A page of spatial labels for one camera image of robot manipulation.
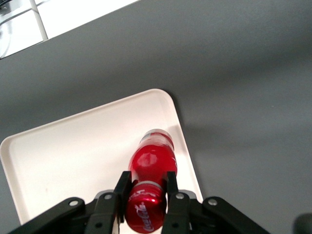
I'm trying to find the red coke bottle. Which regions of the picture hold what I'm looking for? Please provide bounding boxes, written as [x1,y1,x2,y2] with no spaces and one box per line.
[124,128,177,234]

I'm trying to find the cream rectangular tray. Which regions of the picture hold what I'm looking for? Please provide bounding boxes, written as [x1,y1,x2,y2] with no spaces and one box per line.
[0,88,204,226]

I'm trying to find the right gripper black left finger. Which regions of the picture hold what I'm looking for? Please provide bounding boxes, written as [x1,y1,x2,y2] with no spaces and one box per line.
[9,171,134,234]

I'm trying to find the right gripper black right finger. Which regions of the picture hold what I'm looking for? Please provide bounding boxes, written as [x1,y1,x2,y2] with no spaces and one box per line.
[161,171,269,234]

